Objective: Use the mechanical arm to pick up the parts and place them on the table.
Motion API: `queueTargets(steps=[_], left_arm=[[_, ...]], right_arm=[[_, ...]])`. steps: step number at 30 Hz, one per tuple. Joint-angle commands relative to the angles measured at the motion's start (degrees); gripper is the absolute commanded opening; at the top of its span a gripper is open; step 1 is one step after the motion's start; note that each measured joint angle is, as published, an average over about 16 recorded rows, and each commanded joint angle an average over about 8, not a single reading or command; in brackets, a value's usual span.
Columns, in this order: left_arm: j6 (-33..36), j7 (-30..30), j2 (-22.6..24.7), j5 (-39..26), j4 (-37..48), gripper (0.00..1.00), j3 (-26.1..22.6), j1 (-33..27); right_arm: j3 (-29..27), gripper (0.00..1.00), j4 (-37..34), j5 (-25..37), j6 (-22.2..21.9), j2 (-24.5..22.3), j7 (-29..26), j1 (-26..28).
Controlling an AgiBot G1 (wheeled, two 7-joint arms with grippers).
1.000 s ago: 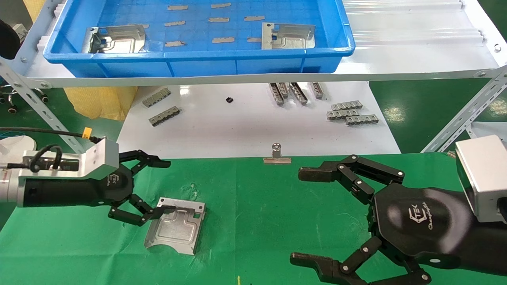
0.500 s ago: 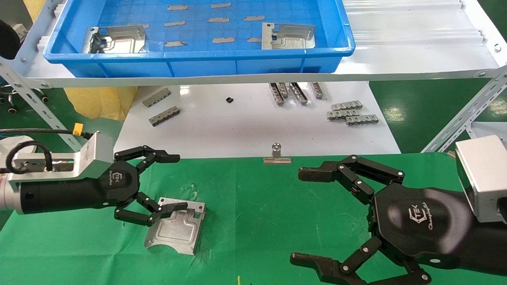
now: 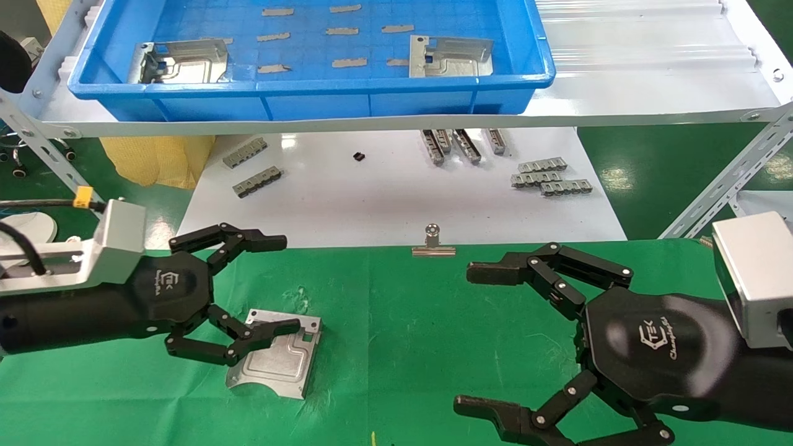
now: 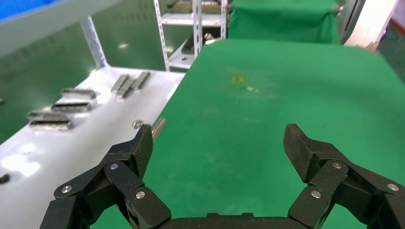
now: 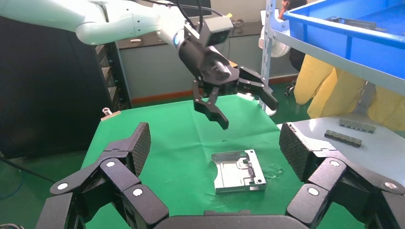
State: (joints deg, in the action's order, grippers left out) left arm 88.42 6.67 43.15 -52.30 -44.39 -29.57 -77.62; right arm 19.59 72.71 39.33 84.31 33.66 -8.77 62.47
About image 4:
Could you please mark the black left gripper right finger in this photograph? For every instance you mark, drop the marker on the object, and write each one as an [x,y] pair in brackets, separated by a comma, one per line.
[335,183]

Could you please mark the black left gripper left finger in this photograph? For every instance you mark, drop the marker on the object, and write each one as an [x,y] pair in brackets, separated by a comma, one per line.
[126,183]

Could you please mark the white metal shelf rack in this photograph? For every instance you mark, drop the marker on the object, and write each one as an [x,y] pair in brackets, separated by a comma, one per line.
[47,151]
[180,61]

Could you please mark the grey metal channel part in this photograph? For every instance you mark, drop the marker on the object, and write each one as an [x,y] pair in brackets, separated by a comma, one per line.
[47,115]
[79,93]
[71,107]
[50,125]

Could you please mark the small black block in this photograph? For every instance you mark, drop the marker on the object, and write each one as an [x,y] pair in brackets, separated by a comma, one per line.
[4,179]

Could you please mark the small white scrap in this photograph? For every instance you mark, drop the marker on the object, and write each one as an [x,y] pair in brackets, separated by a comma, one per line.
[250,88]

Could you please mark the white robot body column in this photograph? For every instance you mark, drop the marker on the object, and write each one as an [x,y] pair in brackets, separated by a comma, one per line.
[370,22]

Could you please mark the wooden board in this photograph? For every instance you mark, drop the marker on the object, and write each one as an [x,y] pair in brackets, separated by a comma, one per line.
[186,7]

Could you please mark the blue plastic bin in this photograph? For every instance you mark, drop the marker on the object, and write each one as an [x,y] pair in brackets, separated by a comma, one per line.
[19,6]

